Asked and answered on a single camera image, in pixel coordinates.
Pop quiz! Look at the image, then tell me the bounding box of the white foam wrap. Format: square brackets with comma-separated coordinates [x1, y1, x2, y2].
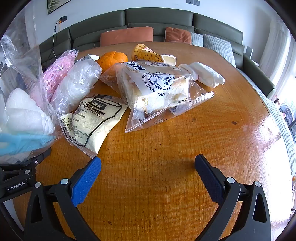
[4, 89, 55, 137]

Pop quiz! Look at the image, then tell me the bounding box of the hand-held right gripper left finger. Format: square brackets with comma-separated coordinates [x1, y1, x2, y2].
[23, 157, 102, 241]

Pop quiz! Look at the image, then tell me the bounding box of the large clear plastic bag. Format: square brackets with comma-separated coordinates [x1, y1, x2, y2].
[0, 9, 59, 163]

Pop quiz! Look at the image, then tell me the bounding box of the green sofa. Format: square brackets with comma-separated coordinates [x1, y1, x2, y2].
[38, 7, 278, 100]

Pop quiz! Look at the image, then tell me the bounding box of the narrow orange cushion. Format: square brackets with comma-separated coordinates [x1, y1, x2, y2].
[165, 27, 192, 45]

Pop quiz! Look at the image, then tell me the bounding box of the wide orange cushion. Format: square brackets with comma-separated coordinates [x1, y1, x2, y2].
[100, 26, 154, 46]

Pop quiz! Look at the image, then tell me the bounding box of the printed clear bread bag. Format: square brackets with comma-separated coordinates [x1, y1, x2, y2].
[99, 61, 194, 110]

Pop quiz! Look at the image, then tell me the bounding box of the framed wall picture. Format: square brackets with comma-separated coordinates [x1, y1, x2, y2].
[47, 0, 72, 15]

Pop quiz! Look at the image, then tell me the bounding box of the clear zigzag-edged wrapper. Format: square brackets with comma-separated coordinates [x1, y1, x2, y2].
[125, 82, 215, 134]

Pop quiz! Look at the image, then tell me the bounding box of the white curtain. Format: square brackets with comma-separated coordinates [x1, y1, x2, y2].
[259, 19, 292, 79]

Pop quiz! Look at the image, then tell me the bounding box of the bag of pink shredded paper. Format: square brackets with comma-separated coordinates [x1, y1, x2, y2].
[43, 50, 79, 102]

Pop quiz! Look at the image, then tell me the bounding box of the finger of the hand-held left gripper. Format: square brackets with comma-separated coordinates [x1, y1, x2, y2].
[0, 133, 56, 173]

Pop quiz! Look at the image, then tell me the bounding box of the crushed yellow paper cup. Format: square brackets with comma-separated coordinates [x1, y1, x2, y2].
[131, 44, 177, 67]

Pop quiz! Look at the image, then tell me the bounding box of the narrow grey striped cushion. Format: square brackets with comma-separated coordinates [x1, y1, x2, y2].
[190, 32, 204, 47]

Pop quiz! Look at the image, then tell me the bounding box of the white powder packet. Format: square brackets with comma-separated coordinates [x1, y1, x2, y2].
[57, 93, 128, 159]

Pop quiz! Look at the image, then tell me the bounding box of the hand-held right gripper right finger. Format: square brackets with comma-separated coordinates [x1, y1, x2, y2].
[195, 154, 271, 241]

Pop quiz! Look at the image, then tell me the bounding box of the wide grey striped cushion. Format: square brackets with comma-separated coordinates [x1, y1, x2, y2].
[202, 34, 236, 68]

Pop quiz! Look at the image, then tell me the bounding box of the charger cable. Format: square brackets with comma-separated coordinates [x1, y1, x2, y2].
[47, 21, 62, 67]

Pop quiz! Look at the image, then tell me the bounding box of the orange bread bun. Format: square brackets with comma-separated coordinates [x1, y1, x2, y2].
[96, 51, 128, 73]

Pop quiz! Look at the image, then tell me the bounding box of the bag of white shredded paper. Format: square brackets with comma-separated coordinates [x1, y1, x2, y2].
[50, 54, 103, 114]

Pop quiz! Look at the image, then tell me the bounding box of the white sock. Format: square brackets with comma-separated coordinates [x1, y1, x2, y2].
[178, 61, 225, 88]

